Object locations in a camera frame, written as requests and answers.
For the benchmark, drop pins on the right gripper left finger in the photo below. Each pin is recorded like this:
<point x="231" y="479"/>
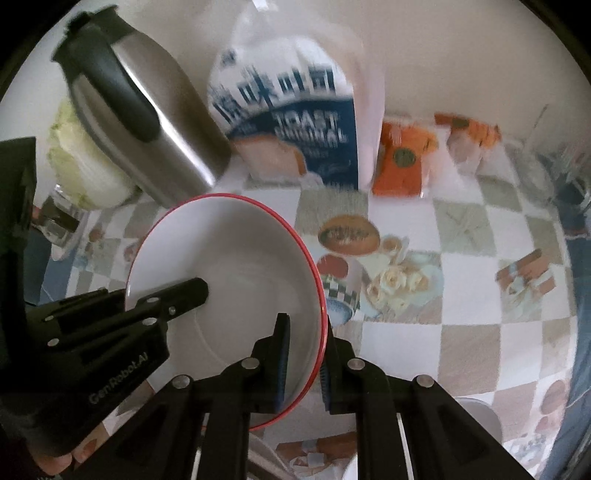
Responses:
<point x="199" y="428"/>

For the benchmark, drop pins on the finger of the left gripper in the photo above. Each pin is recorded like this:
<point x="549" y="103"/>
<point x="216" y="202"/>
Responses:
<point x="171" y="304"/>

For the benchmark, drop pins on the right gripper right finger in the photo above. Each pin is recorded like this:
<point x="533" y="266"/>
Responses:
<point x="408" y="429"/>

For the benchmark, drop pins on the red strawberry rimmed bowl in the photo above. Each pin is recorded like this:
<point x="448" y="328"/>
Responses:
<point x="256" y="267"/>

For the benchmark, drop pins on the large stainless steel basin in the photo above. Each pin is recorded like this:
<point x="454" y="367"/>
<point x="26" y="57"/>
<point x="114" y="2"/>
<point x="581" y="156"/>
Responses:
<point x="263" y="463"/>

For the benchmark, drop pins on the person's hand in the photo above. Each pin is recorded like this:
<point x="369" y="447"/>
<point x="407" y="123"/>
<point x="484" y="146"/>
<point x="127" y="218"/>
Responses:
<point x="53" y="465"/>

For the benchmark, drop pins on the small white round bowl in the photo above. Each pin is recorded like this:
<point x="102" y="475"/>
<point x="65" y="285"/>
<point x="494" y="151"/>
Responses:
<point x="484" y="414"/>

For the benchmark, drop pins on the white tray with glasses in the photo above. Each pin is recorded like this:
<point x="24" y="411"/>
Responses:
<point x="62" y="223"/>

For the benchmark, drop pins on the napa cabbage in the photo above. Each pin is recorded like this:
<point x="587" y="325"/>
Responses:
<point x="88" y="178"/>

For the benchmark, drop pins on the checkered blue tablecloth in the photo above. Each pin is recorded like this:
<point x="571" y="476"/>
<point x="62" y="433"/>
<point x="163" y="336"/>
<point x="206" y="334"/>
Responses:
<point x="510" y="325"/>

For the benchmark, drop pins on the stainless steel thermos jug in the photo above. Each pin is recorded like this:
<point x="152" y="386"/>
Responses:
<point x="140" y="108"/>

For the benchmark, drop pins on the toast bread bag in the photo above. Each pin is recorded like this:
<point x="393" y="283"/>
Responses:
<point x="300" y="99"/>

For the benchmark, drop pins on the orange snack packet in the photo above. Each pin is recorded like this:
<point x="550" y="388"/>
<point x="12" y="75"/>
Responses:
<point x="471" y="142"/>
<point x="400" y="171"/>

